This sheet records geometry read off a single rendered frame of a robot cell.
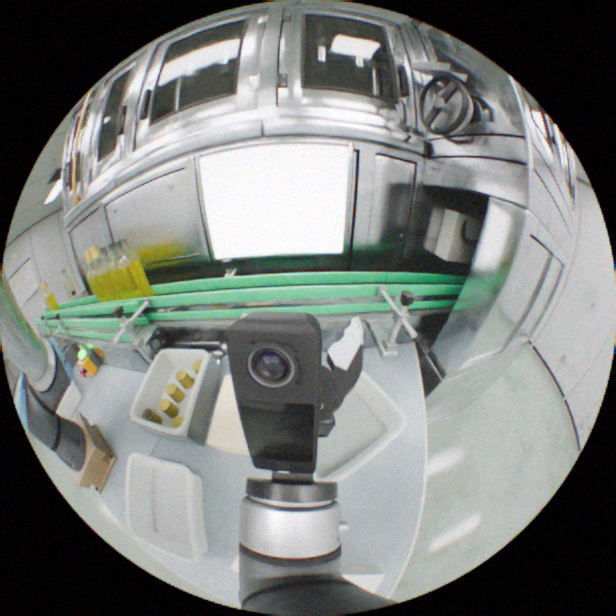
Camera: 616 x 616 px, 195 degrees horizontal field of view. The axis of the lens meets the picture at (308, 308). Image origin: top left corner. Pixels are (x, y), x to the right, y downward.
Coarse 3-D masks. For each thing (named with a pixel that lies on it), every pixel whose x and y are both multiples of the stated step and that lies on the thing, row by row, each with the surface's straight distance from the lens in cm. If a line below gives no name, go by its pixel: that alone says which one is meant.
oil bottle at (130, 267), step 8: (128, 256) 62; (136, 256) 64; (120, 264) 64; (128, 264) 61; (136, 264) 63; (120, 272) 65; (128, 272) 62; (136, 272) 63; (144, 272) 65; (128, 280) 64; (136, 280) 62; (144, 280) 65; (128, 288) 66; (136, 288) 63; (144, 288) 64; (136, 296) 65; (144, 296) 64
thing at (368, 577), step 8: (232, 568) 43; (344, 568) 45; (352, 568) 46; (360, 568) 46; (368, 568) 47; (376, 568) 47; (344, 576) 42; (352, 576) 42; (360, 576) 43; (368, 576) 43; (376, 576) 44; (360, 584) 44; (368, 584) 45; (376, 584) 45
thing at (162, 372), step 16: (160, 352) 58; (176, 352) 55; (192, 352) 51; (160, 368) 57; (176, 368) 61; (192, 368) 57; (144, 384) 54; (160, 384) 57; (176, 384) 57; (144, 400) 54; (160, 400) 57; (192, 400) 43; (160, 416) 55; (176, 432) 42
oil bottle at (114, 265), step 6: (120, 258) 67; (114, 264) 66; (114, 270) 67; (114, 276) 69; (120, 276) 66; (114, 282) 70; (120, 282) 68; (120, 288) 69; (126, 288) 67; (120, 294) 71; (126, 294) 69
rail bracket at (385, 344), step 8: (384, 288) 46; (384, 296) 44; (400, 296) 37; (408, 296) 35; (392, 304) 41; (408, 304) 37; (400, 312) 38; (400, 320) 38; (368, 328) 50; (376, 328) 49; (384, 328) 50; (392, 328) 41; (408, 328) 36; (368, 336) 53; (376, 336) 47; (384, 336) 47; (392, 336) 42; (376, 344) 46; (384, 344) 44; (392, 344) 43; (384, 352) 43; (392, 352) 44
